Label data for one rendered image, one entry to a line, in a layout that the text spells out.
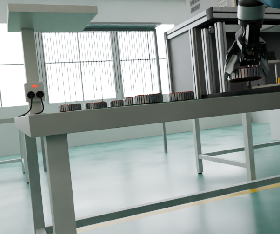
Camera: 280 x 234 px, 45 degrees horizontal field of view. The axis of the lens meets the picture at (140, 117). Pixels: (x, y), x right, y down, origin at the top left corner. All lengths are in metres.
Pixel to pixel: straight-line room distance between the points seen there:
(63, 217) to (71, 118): 0.24
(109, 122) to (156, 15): 7.83
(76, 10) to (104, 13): 6.58
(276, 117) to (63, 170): 5.12
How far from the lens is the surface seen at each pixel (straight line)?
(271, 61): 1.47
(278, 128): 5.76
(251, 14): 1.03
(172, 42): 1.74
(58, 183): 0.83
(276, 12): 1.65
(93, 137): 7.67
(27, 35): 1.76
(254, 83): 1.53
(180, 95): 1.37
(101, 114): 0.80
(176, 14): 8.85
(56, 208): 0.84
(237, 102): 0.98
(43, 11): 1.51
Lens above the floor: 0.74
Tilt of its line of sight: 2 degrees down
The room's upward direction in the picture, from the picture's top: 5 degrees counter-clockwise
